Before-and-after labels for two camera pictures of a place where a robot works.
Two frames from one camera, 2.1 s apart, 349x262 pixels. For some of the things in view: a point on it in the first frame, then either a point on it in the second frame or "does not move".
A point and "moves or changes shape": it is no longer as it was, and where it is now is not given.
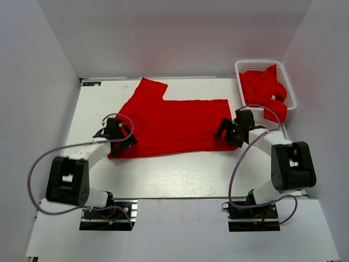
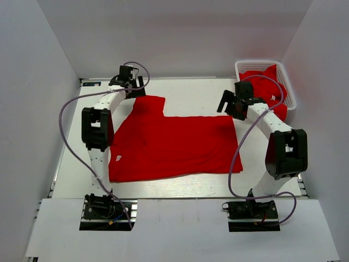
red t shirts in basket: (264, 88) does not move
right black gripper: (227, 124) → (228, 96)
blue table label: (91, 83) does not move
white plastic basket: (245, 66) does not move
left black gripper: (128, 142) → (137, 93)
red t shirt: (165, 126) moves or changes shape
